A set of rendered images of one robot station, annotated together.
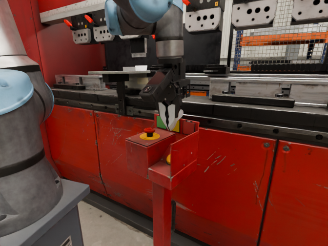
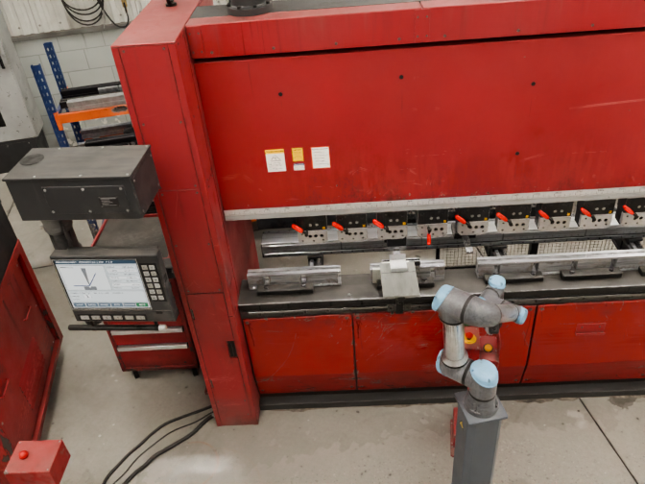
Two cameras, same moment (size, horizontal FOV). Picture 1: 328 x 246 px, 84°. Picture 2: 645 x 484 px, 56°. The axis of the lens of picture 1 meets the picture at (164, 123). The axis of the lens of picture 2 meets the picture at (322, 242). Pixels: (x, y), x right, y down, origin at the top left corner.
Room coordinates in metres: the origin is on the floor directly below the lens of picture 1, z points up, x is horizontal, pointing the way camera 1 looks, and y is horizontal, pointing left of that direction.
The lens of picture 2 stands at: (-0.99, 1.60, 3.00)
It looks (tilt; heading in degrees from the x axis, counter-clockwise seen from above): 36 degrees down; 334
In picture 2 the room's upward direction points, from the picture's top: 5 degrees counter-clockwise
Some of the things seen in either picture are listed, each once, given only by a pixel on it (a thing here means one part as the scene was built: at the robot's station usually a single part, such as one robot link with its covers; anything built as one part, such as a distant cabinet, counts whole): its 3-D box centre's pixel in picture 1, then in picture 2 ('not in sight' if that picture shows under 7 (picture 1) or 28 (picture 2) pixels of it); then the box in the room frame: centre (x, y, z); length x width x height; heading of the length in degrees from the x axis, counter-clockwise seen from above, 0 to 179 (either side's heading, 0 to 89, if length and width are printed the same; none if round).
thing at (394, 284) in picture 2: (121, 72); (398, 278); (0.97, 0.22, 1.00); 0.26 x 0.18 x 0.01; 150
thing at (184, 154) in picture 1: (161, 146); (478, 342); (0.59, 0.01, 0.75); 0.20 x 0.16 x 0.18; 51
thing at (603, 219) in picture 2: not in sight; (594, 209); (0.61, -0.70, 1.25); 0.15 x 0.09 x 0.17; 60
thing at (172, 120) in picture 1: (176, 115); not in sight; (0.54, -0.04, 0.87); 0.06 x 0.03 x 0.09; 141
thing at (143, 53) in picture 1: (138, 48); (396, 241); (1.10, 0.14, 1.12); 0.10 x 0.02 x 0.10; 60
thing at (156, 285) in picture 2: not in sight; (119, 281); (1.21, 1.48, 1.42); 0.45 x 0.12 x 0.36; 56
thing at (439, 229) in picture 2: not in sight; (431, 219); (1.01, -0.01, 1.25); 0.15 x 0.09 x 0.17; 60
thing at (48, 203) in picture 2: not in sight; (107, 249); (1.31, 1.48, 1.53); 0.51 x 0.25 x 0.85; 56
